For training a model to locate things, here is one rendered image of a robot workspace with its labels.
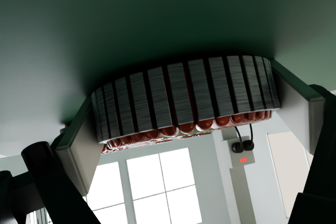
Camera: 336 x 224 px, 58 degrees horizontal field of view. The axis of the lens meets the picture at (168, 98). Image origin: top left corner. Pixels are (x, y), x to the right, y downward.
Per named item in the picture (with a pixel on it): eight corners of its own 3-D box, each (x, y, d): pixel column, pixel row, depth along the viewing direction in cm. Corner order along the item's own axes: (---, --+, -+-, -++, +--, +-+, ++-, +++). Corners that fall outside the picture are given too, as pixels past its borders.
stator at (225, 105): (56, 77, 14) (66, 156, 14) (294, 28, 14) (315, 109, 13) (116, 103, 25) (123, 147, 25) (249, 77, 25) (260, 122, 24)
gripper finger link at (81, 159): (88, 197, 15) (73, 200, 15) (109, 130, 22) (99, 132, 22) (69, 146, 14) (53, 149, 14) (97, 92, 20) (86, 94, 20)
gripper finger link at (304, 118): (309, 100, 13) (326, 97, 13) (262, 59, 20) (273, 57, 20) (311, 157, 14) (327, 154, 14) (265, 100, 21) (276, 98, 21)
